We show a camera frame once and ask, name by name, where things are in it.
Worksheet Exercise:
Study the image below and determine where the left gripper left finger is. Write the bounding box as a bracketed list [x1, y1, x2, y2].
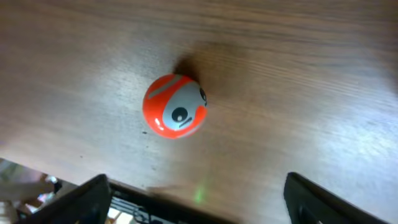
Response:
[18, 174, 111, 224]

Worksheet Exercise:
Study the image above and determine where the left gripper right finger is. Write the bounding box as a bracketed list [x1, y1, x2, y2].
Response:
[284, 172, 387, 224]

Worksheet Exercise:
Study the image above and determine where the red toy ball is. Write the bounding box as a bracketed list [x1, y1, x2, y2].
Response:
[142, 74, 208, 139]

